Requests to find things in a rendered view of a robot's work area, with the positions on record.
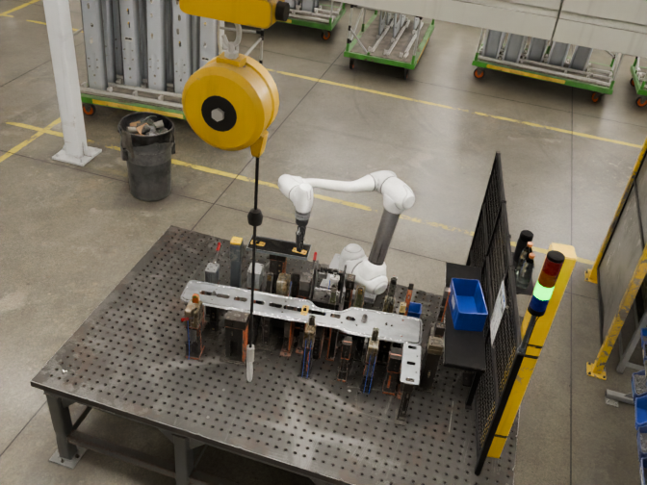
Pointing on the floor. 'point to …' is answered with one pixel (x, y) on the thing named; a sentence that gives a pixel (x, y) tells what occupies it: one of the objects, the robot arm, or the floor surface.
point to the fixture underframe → (69, 452)
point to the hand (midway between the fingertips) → (299, 245)
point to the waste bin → (147, 153)
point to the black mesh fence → (486, 235)
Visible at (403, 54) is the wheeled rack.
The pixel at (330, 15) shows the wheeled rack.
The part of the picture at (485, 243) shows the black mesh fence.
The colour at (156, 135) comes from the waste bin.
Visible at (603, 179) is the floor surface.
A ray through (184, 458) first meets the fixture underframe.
